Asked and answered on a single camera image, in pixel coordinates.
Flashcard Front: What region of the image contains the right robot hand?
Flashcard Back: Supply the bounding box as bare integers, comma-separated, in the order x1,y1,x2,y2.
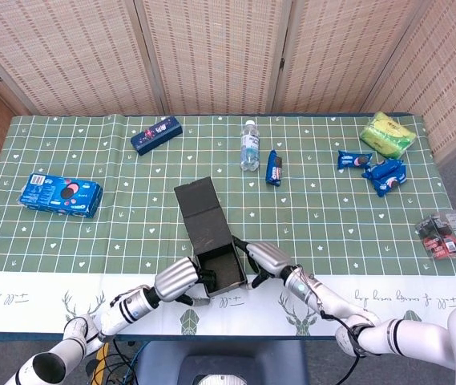
233,237,295,290

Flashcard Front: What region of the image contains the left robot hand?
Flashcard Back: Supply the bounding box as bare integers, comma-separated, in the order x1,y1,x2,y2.
153,256,216,308

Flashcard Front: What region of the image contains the black paper box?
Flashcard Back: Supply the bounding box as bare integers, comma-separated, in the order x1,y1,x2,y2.
173,176,248,298

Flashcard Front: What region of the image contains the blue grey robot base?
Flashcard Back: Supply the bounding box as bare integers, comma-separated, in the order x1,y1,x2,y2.
133,340,309,385

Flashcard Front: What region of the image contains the long dark blue box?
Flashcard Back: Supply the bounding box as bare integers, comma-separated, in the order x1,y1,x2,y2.
130,115,184,156

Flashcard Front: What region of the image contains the green grid tablecloth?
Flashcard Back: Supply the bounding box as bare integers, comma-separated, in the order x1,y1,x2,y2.
0,114,456,336

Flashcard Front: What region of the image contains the blue Oreo packet white label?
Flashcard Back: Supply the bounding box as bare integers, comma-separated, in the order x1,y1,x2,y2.
265,149,284,188

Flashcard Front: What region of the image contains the clear plastic water bottle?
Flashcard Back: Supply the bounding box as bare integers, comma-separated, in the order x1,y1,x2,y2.
239,119,261,172

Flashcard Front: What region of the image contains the blue Oreo packet pink cookie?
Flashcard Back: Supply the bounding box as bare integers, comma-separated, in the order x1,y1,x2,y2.
337,150,373,170

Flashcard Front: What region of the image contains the large blue Oreo carton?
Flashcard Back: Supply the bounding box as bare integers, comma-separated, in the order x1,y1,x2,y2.
18,172,104,220

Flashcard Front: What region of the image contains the blue Oreo snack packet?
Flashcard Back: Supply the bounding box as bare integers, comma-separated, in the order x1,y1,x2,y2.
361,158,405,180
371,164,408,198

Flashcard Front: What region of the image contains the green yellow snack bag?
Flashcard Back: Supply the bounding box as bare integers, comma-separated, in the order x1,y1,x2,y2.
358,111,417,160

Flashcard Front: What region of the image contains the red black clear plastic package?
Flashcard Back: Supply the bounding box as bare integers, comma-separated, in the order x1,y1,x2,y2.
414,209,456,261

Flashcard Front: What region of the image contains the woven folding screen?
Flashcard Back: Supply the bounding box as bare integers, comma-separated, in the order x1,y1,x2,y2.
0,0,456,165

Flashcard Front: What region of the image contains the blue cable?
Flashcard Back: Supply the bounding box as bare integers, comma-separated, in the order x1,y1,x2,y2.
125,341,148,385

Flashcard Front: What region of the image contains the black cable tangle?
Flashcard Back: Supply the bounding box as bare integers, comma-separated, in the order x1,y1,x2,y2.
85,340,136,385

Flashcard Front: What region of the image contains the yellow strap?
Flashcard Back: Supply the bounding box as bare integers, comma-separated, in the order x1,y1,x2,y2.
94,342,111,385

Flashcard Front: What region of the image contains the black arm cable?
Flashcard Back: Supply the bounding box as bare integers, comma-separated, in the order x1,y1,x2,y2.
318,307,363,385

